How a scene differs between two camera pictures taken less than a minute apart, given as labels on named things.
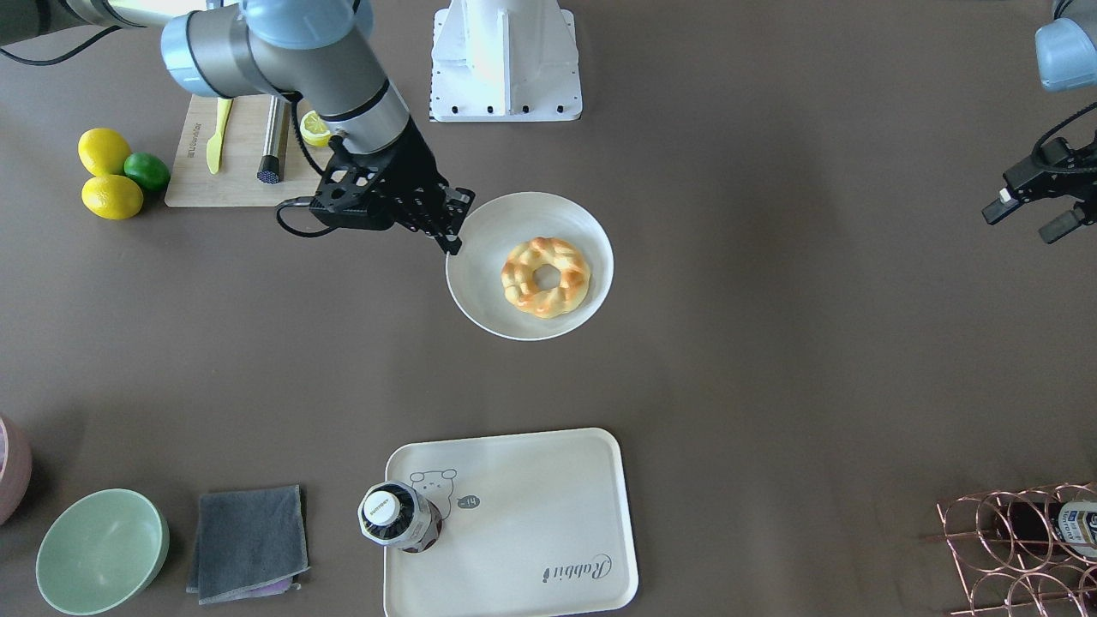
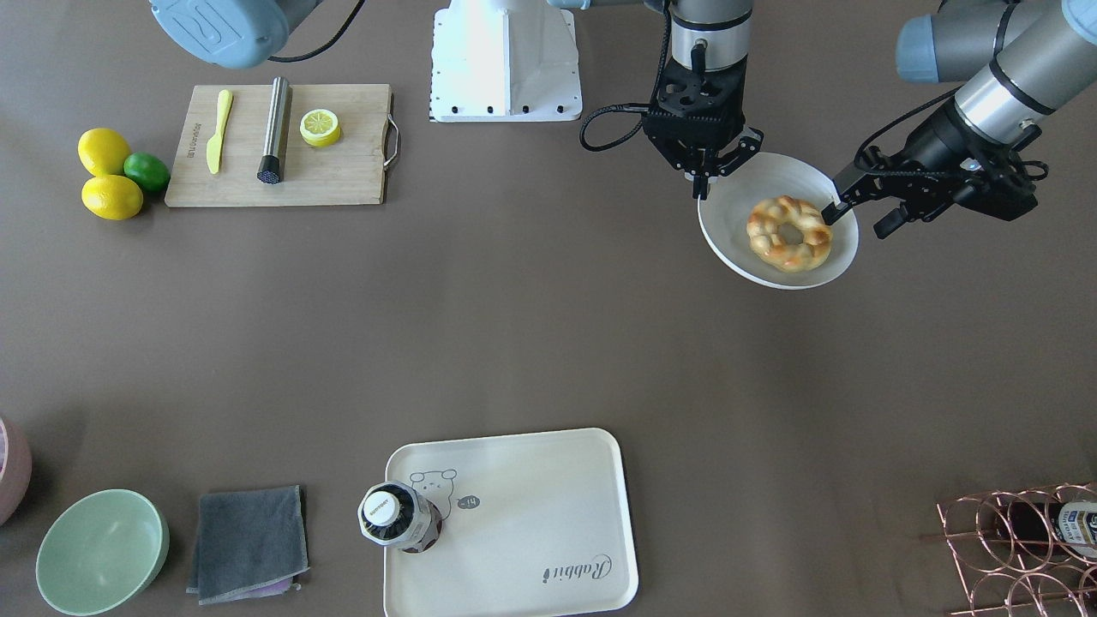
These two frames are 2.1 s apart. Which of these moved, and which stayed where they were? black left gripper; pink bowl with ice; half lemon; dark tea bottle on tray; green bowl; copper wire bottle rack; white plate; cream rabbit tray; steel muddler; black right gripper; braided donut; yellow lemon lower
Moved: white plate; braided donut; black left gripper; black right gripper
Stayed: cream rabbit tray; dark tea bottle on tray; half lemon; pink bowl with ice; steel muddler; copper wire bottle rack; yellow lemon lower; green bowl
